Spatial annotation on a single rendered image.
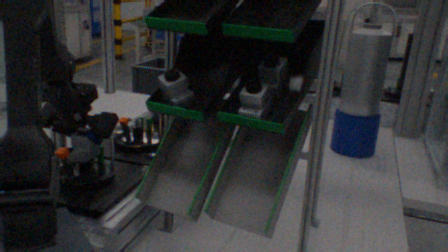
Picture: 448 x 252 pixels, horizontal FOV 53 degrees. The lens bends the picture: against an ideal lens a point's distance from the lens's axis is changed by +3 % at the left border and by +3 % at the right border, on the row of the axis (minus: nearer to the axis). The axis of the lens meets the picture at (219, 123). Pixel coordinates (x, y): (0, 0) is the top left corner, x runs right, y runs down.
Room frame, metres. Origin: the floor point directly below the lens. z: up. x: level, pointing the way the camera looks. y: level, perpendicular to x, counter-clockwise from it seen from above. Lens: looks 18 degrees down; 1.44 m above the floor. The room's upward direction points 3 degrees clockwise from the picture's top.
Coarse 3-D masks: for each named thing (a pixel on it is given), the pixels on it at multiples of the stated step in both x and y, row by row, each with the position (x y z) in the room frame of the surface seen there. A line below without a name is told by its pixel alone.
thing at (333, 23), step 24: (336, 0) 0.83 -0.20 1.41; (336, 24) 0.83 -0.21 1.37; (168, 48) 0.93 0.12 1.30; (336, 48) 0.99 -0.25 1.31; (168, 120) 0.93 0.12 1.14; (312, 120) 0.83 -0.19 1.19; (312, 144) 0.83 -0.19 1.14; (312, 168) 0.83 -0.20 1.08; (312, 192) 0.83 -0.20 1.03; (168, 216) 0.93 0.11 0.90; (312, 216) 0.99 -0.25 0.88
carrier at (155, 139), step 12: (120, 132) 1.20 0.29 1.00; (132, 132) 1.25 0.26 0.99; (144, 132) 1.26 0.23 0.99; (156, 132) 1.31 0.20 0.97; (108, 144) 1.19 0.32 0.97; (120, 144) 1.15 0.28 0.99; (132, 144) 1.15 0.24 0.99; (144, 144) 1.15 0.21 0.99; (156, 144) 1.17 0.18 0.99; (96, 156) 1.11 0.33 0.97; (108, 156) 1.10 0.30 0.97; (120, 156) 1.10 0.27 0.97; (132, 156) 1.11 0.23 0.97; (144, 156) 1.11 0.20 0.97
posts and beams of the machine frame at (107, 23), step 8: (104, 0) 2.17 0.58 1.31; (104, 8) 2.18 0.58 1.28; (112, 8) 2.20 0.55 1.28; (104, 16) 2.18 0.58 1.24; (112, 16) 2.19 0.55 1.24; (104, 24) 2.18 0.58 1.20; (112, 24) 2.19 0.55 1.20; (104, 32) 2.17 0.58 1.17; (112, 32) 2.19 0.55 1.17; (104, 40) 2.17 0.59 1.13; (112, 40) 2.19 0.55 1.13; (104, 48) 2.17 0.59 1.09; (112, 48) 2.19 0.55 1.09; (104, 56) 2.17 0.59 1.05; (112, 56) 2.18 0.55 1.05; (104, 64) 2.17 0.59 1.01; (112, 64) 2.18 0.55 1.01; (104, 72) 2.17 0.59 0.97; (112, 72) 2.18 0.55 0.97; (104, 80) 2.17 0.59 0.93; (112, 80) 2.17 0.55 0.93; (104, 88) 2.17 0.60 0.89; (112, 88) 2.17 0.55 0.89
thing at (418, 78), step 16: (432, 0) 1.74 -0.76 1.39; (432, 16) 1.73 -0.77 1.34; (416, 32) 1.75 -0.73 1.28; (432, 32) 1.73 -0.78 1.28; (416, 48) 1.74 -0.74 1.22; (432, 48) 1.73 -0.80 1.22; (416, 64) 1.74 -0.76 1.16; (432, 64) 1.72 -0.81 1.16; (416, 80) 1.74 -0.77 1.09; (416, 96) 1.73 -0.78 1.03; (400, 112) 1.75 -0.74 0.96; (416, 112) 1.73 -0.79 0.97; (400, 128) 1.74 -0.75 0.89; (416, 128) 1.73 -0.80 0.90
